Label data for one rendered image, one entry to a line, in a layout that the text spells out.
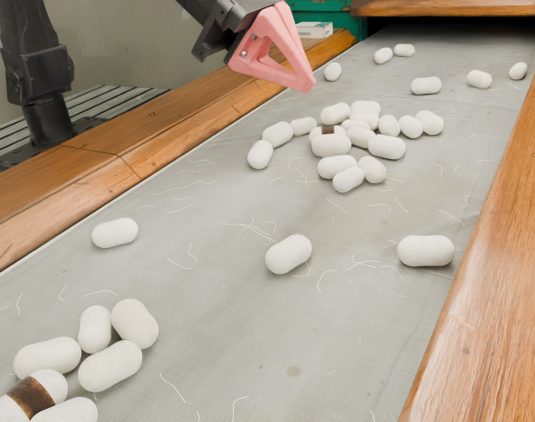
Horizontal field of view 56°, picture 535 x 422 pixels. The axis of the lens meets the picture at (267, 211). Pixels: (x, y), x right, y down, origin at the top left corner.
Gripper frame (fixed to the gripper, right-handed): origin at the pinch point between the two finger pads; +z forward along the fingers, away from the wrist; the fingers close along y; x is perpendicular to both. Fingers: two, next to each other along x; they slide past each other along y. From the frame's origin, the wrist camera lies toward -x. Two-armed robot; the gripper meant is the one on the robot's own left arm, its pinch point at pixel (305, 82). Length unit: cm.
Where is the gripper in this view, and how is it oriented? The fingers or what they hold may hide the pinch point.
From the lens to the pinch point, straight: 49.0
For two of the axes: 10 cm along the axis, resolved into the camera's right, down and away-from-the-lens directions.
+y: 4.9, -4.8, 7.3
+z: 7.2, 7.0, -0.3
